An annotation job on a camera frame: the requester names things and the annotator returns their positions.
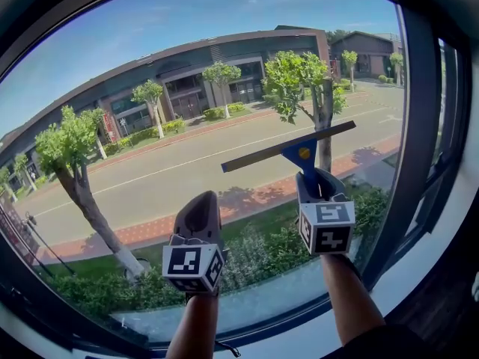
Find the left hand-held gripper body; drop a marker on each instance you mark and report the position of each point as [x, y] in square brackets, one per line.
[187, 264]

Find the green hedge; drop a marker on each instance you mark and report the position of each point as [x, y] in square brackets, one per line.
[262, 253]

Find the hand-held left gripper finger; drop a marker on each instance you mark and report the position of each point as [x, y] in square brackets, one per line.
[179, 223]
[218, 226]

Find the dark brown building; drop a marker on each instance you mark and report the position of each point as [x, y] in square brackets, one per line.
[187, 69]

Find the person's black sleeve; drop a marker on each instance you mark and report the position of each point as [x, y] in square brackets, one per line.
[381, 344]

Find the black lamp post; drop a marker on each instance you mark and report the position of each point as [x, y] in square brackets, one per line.
[31, 221]

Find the blue squeegee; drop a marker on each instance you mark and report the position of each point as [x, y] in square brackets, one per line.
[303, 153]

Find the white cloth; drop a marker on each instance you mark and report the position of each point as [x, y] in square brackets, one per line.
[476, 286]

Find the narrow side window pane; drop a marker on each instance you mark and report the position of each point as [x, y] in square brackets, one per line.
[443, 99]

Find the small brown building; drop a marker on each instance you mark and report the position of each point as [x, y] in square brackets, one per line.
[366, 51]

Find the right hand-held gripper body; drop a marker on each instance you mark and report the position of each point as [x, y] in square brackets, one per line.
[329, 230]

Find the person's right forearm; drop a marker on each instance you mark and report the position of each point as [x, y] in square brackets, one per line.
[348, 297]

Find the window with dark frame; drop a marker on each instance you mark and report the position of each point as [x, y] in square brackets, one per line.
[419, 125]

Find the large window glass pane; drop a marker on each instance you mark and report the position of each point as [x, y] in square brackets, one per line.
[149, 32]

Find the red vertical banner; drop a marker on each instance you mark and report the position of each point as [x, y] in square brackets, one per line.
[109, 127]

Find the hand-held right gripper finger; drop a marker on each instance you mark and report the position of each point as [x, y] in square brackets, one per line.
[305, 193]
[333, 185]

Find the white window sill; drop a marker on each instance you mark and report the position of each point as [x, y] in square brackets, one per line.
[404, 286]

